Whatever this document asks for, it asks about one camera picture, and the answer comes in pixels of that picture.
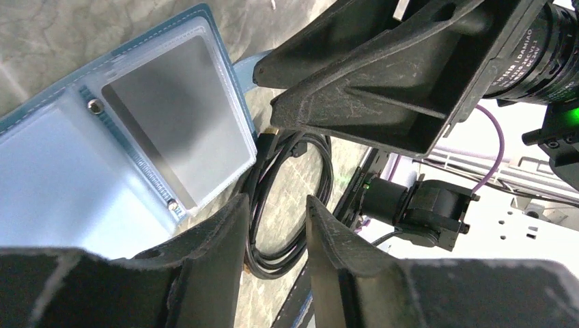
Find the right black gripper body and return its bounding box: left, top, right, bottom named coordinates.
left=483, top=3, right=578, bottom=105

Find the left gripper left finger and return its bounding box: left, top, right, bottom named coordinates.
left=1, top=194, right=249, bottom=327

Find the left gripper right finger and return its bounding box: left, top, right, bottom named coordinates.
left=307, top=196, right=578, bottom=327

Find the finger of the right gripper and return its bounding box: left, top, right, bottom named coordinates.
left=271, top=1, right=545, bottom=158
left=253, top=1, right=480, bottom=89

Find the blue card holder wallet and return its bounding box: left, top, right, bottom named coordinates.
left=1, top=3, right=257, bottom=258

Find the coiled black cable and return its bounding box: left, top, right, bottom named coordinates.
left=244, top=126, right=335, bottom=281

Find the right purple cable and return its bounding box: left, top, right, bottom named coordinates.
left=384, top=104, right=506, bottom=195

